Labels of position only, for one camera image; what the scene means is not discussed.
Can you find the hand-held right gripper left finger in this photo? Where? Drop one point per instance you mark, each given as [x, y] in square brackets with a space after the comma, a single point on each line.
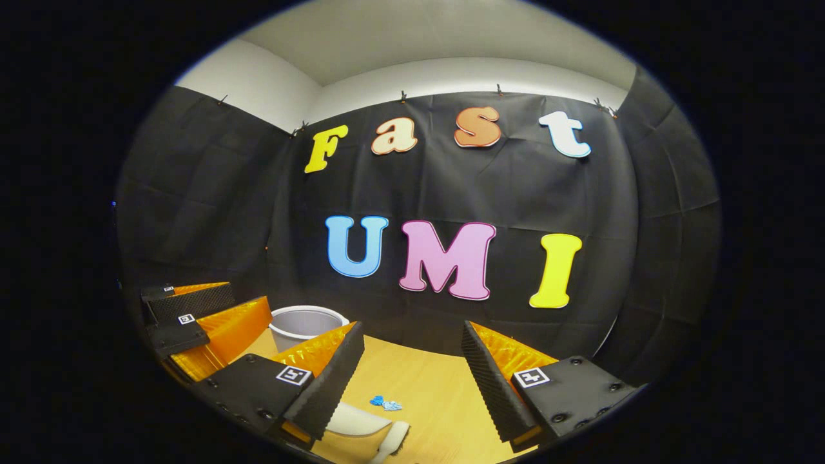
[329, 386]

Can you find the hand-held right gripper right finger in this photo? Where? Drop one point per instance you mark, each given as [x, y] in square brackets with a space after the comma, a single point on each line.
[493, 386]

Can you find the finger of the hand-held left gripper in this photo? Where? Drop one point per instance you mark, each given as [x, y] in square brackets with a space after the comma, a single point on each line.
[193, 301]
[177, 335]

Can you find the grey dustpan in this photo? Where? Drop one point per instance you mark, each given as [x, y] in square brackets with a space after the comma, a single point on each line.
[358, 422]

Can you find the dark blue paper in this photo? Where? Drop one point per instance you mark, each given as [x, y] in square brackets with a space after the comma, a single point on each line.
[377, 400]

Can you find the white garbage bin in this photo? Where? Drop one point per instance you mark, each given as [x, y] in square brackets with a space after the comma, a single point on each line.
[303, 325]

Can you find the light blue paper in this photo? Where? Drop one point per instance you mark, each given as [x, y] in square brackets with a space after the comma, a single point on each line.
[392, 405]

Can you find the small grey broom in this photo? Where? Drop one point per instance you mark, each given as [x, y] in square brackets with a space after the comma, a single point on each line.
[392, 441]

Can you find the wooden desktop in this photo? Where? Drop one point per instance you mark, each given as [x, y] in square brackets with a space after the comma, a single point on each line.
[425, 386]

